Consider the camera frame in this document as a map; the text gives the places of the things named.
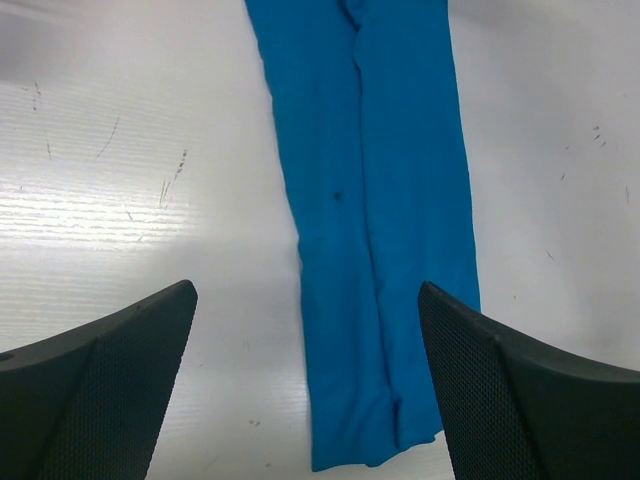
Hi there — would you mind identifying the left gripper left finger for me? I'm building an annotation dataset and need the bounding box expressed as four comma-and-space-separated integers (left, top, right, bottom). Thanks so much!
1, 280, 198, 479

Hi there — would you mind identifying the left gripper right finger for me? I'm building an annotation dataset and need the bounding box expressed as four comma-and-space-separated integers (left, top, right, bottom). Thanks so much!
418, 282, 639, 479

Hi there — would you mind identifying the blue t shirt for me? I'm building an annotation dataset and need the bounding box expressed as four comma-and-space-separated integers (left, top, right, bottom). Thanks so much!
246, 1, 480, 472

